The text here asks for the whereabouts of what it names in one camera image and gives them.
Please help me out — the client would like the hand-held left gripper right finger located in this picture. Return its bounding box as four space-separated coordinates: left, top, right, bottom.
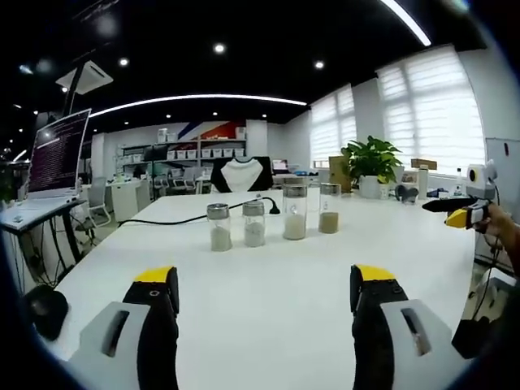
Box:
349 263 454 390

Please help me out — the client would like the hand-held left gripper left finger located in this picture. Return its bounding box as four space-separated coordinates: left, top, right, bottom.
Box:
68 266 180 390

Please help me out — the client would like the short seasoning bottle grey powder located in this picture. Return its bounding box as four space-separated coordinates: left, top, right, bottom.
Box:
206 202 234 253

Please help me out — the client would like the tall seasoning bottle tan powder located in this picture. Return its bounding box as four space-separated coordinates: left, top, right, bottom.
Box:
318 182 342 235

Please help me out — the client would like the tall seasoning bottle white powder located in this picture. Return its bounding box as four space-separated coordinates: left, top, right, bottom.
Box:
281 183 308 241

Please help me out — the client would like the short seasoning bottle pale powder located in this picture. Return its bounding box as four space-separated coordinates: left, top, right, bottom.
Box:
241 200 267 249

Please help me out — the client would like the white thermos bottle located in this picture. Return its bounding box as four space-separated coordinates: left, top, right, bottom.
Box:
418 164 431 201

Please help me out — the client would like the person's right hand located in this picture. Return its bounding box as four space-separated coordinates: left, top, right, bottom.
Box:
481 201 520 248

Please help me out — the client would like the white whiteboard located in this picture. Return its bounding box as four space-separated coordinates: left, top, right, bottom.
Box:
484 136 520 204

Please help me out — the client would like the black heart-shaped object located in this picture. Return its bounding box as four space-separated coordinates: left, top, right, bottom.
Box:
395 184 420 205

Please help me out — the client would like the green potted plant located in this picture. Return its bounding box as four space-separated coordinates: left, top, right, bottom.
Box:
340 135 404 200

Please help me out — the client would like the black bag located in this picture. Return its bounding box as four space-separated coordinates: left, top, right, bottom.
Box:
450 315 495 361

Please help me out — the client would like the dark round chair back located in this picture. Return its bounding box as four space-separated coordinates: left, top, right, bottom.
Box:
23 284 70 342

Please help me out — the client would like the brown cardboard box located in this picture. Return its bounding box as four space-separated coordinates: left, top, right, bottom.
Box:
327 155 353 193

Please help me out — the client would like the grey mesh office chair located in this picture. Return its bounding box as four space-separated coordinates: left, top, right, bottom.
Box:
86 175 113 229

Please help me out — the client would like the white side desk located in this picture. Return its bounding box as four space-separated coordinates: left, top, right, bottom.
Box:
0 193 89 285

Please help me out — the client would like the black and white office chair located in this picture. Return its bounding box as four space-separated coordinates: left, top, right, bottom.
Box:
210 155 275 194

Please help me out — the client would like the storage shelf with white bins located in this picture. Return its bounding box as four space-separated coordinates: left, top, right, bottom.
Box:
119 126 249 180

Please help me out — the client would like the computer monitor with text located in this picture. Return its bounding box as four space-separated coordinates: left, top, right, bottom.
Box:
26 107 93 201

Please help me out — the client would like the curved ceiling light strip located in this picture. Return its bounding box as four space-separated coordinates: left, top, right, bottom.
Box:
88 93 309 119

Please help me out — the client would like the ceiling air conditioner unit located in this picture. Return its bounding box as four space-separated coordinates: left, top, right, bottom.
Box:
55 60 115 97

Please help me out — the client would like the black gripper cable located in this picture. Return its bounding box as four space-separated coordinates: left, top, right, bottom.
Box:
472 233 504 323

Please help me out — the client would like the black power cable with plug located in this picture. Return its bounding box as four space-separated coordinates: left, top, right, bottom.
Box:
116 196 282 228

